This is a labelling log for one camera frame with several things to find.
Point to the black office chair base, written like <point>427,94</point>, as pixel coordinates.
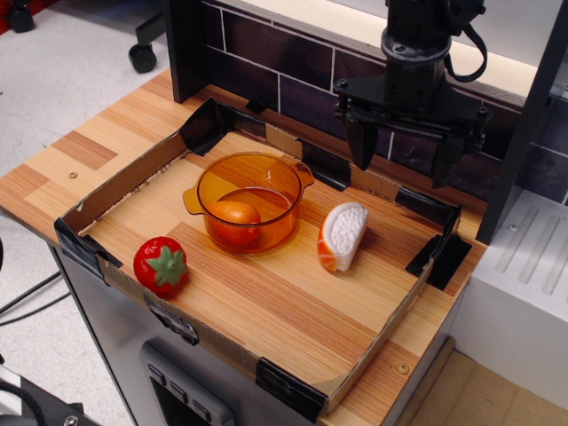
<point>141,54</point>

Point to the orange transparent plastic pot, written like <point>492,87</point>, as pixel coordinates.
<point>269,183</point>

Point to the orange toy carrot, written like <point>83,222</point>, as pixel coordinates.
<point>233,222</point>

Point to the salmon sushi toy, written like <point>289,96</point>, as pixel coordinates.
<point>340,235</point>

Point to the grey control panel with buttons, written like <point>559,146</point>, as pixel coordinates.
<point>181,399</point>

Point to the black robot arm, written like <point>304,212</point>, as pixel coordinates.
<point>428,20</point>

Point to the white toy sink drainboard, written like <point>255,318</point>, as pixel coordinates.
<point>527,258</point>

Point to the black post of backsplash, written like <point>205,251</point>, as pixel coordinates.
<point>187,46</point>

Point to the black equipment bottom left corner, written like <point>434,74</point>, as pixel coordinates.
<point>25,403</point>

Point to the cardboard fence with black tape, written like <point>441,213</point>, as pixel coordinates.
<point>232,275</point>

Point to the red toy strawberry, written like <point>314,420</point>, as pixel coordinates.
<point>160,265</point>

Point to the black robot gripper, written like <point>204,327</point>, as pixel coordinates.
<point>412,95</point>

